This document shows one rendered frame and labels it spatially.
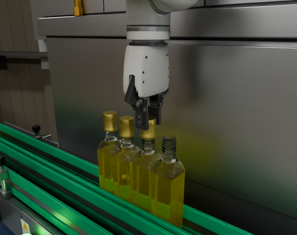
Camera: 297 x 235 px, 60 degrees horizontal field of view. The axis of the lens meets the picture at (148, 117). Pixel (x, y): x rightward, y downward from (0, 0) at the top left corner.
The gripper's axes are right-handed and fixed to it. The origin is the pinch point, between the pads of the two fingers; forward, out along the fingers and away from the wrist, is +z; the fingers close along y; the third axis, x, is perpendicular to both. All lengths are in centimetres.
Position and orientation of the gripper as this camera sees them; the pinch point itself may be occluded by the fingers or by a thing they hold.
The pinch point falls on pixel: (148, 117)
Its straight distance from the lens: 55.3
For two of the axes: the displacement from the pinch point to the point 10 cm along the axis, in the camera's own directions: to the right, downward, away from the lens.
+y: -6.2, 2.4, -7.5
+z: 0.0, 9.5, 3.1
